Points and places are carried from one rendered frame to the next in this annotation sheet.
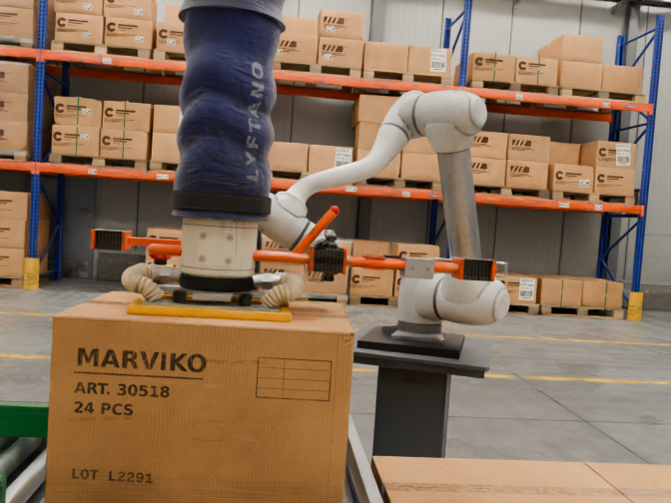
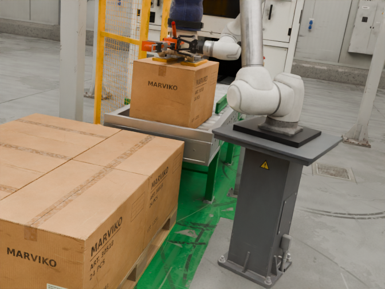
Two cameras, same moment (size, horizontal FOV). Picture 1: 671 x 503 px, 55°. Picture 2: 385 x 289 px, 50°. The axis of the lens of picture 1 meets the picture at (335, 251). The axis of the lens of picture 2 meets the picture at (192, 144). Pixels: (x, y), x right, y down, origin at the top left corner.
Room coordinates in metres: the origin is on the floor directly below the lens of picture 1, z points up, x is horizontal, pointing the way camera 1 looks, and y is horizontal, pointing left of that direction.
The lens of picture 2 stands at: (2.48, -2.32, 1.28)
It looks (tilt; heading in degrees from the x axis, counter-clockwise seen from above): 18 degrees down; 108
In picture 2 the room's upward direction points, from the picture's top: 7 degrees clockwise
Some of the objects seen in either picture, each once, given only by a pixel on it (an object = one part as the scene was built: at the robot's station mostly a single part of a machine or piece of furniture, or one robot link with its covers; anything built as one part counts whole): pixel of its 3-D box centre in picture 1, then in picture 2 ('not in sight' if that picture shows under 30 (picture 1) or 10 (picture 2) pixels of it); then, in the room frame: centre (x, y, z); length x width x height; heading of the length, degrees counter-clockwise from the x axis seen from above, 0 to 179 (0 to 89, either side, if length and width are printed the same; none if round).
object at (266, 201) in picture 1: (222, 203); (185, 23); (1.49, 0.27, 1.19); 0.23 x 0.23 x 0.04
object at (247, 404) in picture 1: (213, 394); (176, 90); (1.48, 0.26, 0.75); 0.60 x 0.40 x 0.40; 93
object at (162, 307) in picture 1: (212, 303); (167, 55); (1.39, 0.26, 0.97); 0.34 x 0.10 x 0.05; 96
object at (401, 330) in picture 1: (413, 328); (282, 122); (2.28, -0.29, 0.80); 0.22 x 0.18 x 0.06; 80
